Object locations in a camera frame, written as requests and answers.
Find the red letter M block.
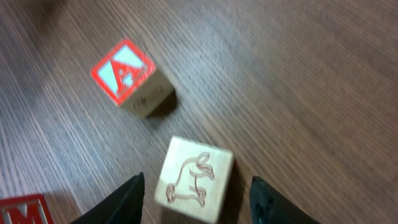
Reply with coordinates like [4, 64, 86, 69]
[1, 194, 54, 224]

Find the red letter A block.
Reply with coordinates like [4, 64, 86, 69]
[91, 39, 174, 118]

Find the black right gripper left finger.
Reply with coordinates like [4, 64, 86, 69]
[72, 172, 145, 224]

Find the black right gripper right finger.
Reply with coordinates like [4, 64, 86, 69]
[249, 176, 319, 224]

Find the wooden block red picture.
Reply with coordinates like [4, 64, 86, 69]
[154, 136, 234, 223]

